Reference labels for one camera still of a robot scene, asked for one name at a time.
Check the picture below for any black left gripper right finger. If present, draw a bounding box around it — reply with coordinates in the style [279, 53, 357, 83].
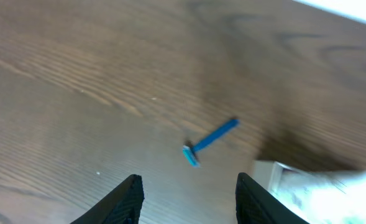
[236, 172, 308, 224]

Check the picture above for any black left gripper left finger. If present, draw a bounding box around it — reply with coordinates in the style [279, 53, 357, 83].
[71, 174, 145, 224]

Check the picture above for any white Pantene tube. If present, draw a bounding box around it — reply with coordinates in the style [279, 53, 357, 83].
[270, 168, 366, 224]

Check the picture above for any blue disposable razor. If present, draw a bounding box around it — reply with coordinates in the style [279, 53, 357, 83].
[182, 118, 239, 167]

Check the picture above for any white box pink interior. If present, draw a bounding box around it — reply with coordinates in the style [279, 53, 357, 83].
[252, 161, 285, 192]

